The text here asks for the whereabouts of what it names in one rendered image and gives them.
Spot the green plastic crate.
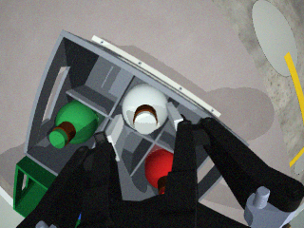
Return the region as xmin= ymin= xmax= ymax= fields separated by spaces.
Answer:
xmin=13 ymin=156 xmax=57 ymax=218

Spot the red bottle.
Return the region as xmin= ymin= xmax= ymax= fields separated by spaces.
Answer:
xmin=144 ymin=144 xmax=174 ymax=195

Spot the white bottle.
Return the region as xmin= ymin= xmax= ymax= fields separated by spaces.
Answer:
xmin=123 ymin=81 xmax=168 ymax=134

